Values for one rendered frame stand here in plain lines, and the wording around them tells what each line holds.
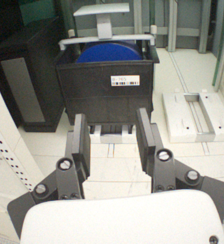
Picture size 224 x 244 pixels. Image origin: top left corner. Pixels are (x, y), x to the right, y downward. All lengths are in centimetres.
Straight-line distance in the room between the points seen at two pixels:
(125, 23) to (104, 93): 70
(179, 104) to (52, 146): 42
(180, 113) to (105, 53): 29
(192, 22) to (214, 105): 59
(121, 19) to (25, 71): 70
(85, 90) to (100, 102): 5
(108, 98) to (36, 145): 28
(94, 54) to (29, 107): 24
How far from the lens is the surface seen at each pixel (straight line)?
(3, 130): 33
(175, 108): 64
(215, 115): 66
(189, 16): 115
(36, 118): 62
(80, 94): 47
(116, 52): 51
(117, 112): 49
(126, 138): 55
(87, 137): 15
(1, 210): 74
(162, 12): 111
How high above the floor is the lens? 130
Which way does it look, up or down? 42 degrees down
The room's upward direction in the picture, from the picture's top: 6 degrees counter-clockwise
